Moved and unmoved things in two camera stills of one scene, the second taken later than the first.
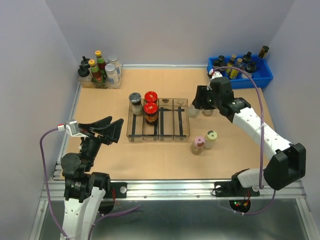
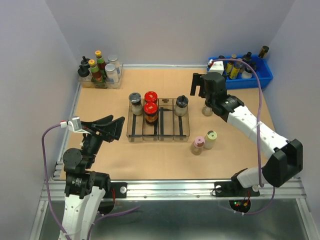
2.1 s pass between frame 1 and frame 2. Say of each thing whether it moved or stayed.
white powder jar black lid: stayed
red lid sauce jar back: stayed
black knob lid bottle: stayed
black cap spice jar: moved
